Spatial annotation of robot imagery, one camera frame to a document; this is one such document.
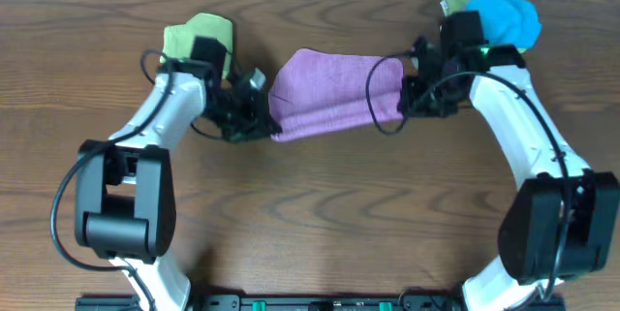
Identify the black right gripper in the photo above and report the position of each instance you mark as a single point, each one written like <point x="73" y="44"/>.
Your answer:
<point x="413" y="106"/>

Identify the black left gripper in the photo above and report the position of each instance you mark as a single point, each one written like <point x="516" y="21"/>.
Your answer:
<point x="254" y="114"/>

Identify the purple cloth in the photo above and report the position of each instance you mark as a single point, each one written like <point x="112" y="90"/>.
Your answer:
<point x="317" y="93"/>

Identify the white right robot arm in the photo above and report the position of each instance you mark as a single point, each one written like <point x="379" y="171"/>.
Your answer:
<point x="561" y="221"/>

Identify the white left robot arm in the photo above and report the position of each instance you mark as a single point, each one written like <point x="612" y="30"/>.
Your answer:
<point x="125" y="202"/>

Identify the green cloth in pile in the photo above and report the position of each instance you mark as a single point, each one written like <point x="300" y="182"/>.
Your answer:
<point x="450" y="7"/>

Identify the folded green cloth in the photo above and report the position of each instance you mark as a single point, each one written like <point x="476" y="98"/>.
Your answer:
<point x="179" y="39"/>

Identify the blue crumpled cloth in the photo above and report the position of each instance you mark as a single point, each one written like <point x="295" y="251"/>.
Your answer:
<point x="507" y="22"/>

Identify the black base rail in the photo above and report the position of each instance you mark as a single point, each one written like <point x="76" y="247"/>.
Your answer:
<point x="282" y="303"/>

